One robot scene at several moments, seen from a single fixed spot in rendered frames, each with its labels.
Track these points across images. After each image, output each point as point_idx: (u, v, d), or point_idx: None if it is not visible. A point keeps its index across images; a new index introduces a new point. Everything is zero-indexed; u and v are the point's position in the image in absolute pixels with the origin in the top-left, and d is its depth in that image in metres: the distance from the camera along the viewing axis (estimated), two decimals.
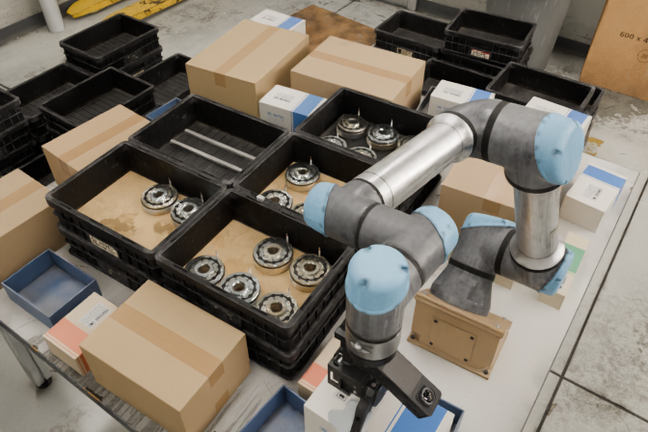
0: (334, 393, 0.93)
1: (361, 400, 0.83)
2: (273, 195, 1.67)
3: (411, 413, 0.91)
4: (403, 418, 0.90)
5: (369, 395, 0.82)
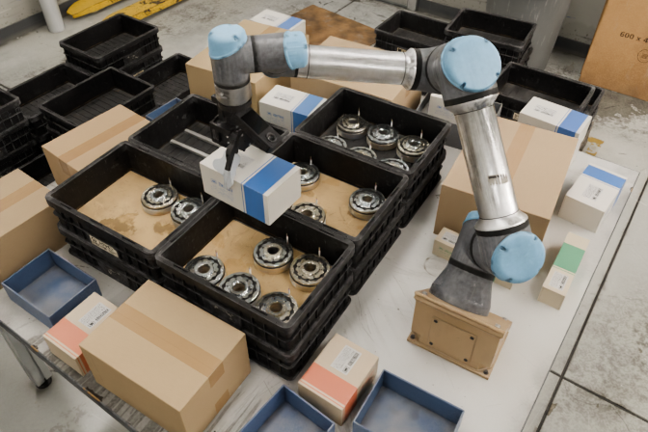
0: (221, 157, 1.37)
1: (229, 144, 1.27)
2: None
3: (271, 166, 1.35)
4: (265, 168, 1.34)
5: (234, 138, 1.26)
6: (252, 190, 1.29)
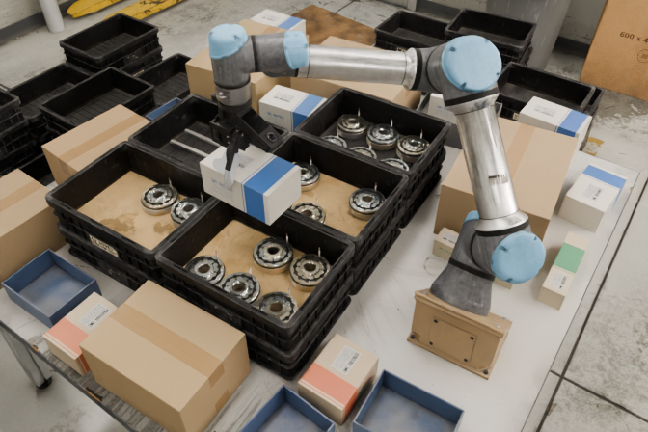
0: (221, 157, 1.37)
1: (229, 143, 1.27)
2: None
3: (271, 166, 1.34)
4: (265, 168, 1.34)
5: (234, 138, 1.26)
6: (252, 190, 1.29)
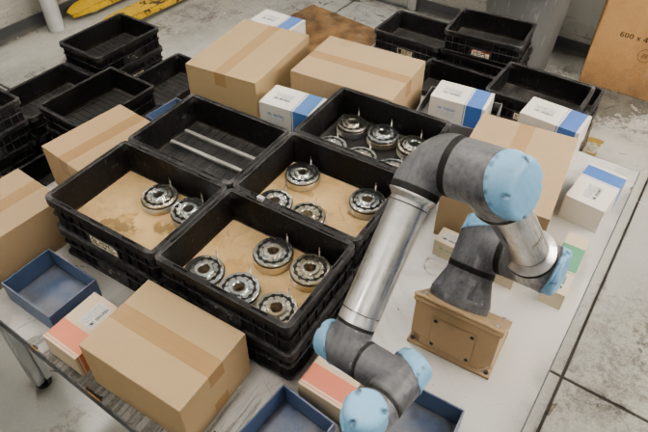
0: None
1: None
2: (273, 195, 1.67)
3: None
4: None
5: None
6: None
